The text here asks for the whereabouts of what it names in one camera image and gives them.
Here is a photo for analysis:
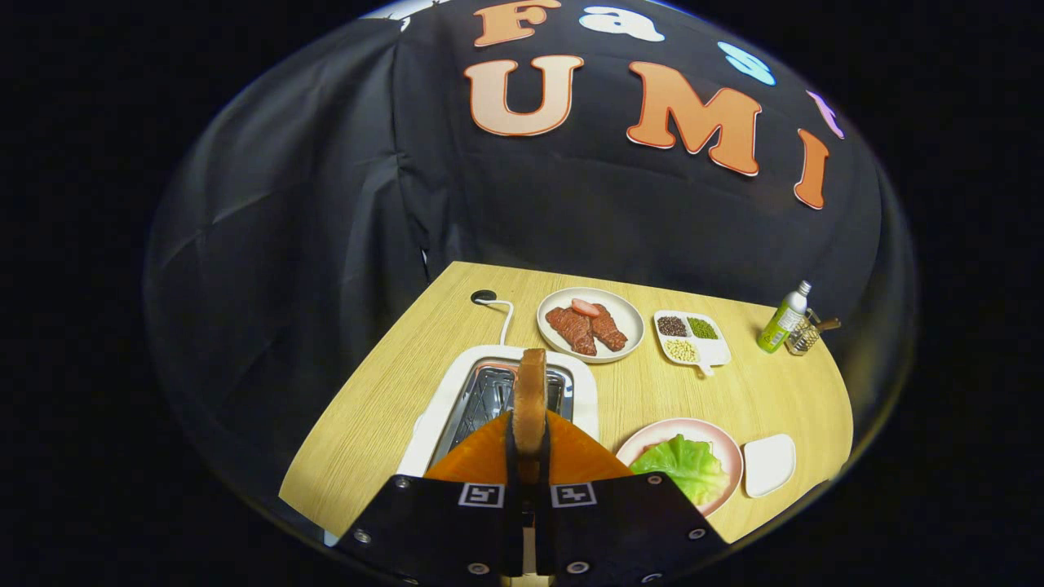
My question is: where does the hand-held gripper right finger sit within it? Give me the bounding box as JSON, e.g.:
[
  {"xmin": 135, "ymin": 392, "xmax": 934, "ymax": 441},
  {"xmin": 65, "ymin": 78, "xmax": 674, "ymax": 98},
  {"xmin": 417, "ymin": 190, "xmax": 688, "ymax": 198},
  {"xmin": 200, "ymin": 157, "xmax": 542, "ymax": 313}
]
[{"xmin": 537, "ymin": 412, "xmax": 729, "ymax": 587}]

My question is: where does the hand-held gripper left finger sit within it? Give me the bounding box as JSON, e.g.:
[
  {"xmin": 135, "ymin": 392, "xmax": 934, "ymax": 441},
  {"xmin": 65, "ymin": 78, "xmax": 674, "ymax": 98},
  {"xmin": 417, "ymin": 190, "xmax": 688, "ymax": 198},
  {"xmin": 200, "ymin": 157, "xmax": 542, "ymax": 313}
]
[{"xmin": 334, "ymin": 412, "xmax": 531, "ymax": 587}]

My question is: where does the green lettuce leaf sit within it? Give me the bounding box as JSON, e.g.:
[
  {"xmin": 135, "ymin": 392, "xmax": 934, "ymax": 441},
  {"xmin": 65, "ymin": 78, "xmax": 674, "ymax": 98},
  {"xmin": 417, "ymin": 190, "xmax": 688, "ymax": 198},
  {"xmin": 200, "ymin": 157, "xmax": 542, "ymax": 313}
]
[{"xmin": 629, "ymin": 435, "xmax": 729, "ymax": 506}]

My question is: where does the toasted bread slice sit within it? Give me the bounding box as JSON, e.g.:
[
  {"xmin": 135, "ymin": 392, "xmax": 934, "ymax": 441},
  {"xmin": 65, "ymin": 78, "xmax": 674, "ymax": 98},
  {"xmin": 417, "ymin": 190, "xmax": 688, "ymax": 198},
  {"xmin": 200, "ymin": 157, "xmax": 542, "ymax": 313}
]
[{"xmin": 512, "ymin": 348, "xmax": 549, "ymax": 486}]

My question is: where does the pink round plate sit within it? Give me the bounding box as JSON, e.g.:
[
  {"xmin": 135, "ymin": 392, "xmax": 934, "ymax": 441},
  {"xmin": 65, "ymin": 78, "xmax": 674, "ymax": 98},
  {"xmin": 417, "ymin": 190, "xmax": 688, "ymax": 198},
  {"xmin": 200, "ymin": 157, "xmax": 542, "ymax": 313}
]
[{"xmin": 615, "ymin": 417, "xmax": 745, "ymax": 518}]

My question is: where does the white toaster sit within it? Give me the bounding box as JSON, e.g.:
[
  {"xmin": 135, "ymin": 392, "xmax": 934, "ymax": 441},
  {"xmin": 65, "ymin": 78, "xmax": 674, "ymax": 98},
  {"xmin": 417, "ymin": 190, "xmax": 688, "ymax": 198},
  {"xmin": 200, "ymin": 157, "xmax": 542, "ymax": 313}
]
[{"xmin": 322, "ymin": 344, "xmax": 601, "ymax": 547}]

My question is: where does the white square plate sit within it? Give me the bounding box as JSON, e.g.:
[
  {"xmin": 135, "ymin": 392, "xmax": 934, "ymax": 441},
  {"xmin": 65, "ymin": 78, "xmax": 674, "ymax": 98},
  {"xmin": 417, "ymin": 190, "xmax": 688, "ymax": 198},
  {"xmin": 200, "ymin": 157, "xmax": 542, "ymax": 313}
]
[{"xmin": 742, "ymin": 433, "xmax": 797, "ymax": 499}]

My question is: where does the white divided dish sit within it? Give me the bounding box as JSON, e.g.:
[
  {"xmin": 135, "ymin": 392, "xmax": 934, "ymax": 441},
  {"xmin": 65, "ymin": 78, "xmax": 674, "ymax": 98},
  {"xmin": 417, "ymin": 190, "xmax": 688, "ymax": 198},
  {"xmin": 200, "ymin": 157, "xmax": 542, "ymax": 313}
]
[{"xmin": 653, "ymin": 310, "xmax": 732, "ymax": 377}]

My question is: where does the brown meat piece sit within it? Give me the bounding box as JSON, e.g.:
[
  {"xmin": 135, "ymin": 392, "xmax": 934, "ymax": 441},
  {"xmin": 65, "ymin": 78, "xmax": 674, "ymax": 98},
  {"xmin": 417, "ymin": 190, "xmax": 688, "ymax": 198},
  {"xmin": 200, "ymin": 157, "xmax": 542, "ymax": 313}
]
[
  {"xmin": 591, "ymin": 304, "xmax": 629, "ymax": 352},
  {"xmin": 545, "ymin": 306, "xmax": 598, "ymax": 357}
]

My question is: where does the grey round plate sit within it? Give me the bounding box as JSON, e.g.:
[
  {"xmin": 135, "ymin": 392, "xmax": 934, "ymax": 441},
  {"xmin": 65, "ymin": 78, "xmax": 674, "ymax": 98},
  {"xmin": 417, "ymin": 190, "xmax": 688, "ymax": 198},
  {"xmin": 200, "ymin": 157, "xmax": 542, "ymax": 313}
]
[{"xmin": 536, "ymin": 287, "xmax": 646, "ymax": 364}]

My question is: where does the silver green bottle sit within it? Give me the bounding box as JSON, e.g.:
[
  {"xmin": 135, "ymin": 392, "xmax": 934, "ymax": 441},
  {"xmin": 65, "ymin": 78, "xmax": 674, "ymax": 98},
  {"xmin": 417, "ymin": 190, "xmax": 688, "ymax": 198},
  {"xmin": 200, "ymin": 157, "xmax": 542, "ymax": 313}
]
[{"xmin": 756, "ymin": 280, "xmax": 813, "ymax": 354}]

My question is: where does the white toaster cable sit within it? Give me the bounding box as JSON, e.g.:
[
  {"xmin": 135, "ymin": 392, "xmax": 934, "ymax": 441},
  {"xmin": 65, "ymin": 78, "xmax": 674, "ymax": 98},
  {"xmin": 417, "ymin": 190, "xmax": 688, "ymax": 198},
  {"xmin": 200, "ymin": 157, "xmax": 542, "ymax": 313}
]
[{"xmin": 481, "ymin": 298, "xmax": 516, "ymax": 346}]

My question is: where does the metal wire basket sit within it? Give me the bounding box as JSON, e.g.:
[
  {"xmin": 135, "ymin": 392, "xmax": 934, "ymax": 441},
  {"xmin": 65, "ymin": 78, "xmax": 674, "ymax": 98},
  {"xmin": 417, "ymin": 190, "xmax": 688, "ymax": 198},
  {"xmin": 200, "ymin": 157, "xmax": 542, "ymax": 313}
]
[{"xmin": 785, "ymin": 310, "xmax": 823, "ymax": 357}]

